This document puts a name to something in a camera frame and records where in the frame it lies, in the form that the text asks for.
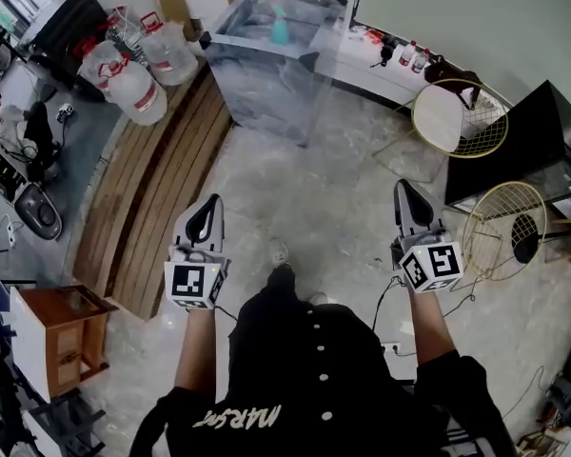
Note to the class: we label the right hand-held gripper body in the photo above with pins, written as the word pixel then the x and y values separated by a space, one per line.
pixel 433 264

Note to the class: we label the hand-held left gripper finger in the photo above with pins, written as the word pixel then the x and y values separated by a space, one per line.
pixel 217 226
pixel 186 229

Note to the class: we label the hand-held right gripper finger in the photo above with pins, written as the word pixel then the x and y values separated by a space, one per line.
pixel 402 207
pixel 435 222

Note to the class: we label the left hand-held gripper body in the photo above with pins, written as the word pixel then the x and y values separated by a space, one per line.
pixel 190 281

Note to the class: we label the teal spray bottle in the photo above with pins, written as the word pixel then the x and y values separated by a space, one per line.
pixel 280 33

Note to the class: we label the teal spray head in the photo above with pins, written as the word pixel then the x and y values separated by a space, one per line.
pixel 280 13

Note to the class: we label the person's left forearm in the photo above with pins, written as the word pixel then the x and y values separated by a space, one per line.
pixel 195 350

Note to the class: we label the person's right forearm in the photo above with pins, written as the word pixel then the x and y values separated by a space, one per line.
pixel 430 326

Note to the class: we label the small red-capped bottle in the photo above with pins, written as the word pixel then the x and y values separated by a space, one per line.
pixel 421 61
pixel 407 53

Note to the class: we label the wooden plank platform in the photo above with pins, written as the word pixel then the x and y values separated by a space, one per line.
pixel 147 184

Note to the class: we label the person's white shoe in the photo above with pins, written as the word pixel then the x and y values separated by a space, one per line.
pixel 319 298
pixel 279 251

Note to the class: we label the white floor power strip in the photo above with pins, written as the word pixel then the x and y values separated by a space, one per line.
pixel 392 349

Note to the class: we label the black cabinet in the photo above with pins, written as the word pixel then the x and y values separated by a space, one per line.
pixel 514 155

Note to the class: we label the small wooden cabinet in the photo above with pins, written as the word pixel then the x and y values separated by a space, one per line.
pixel 57 331

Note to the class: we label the large clear water jug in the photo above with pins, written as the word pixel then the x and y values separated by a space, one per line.
pixel 171 50
pixel 100 57
pixel 138 93

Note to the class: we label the white low bench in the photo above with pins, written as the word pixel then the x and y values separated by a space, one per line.
pixel 361 65

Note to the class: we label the grey robot vacuum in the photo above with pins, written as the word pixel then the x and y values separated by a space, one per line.
pixel 38 210

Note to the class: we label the transparent acrylic table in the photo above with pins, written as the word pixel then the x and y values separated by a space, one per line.
pixel 271 79

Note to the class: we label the black device on bench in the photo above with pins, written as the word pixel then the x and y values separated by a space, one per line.
pixel 387 48

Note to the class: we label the person's black clothing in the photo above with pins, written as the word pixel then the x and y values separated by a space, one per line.
pixel 314 388

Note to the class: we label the cardboard box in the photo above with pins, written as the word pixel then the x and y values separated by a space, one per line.
pixel 171 3

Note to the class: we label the dark grey table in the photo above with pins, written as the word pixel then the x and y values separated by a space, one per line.
pixel 71 26

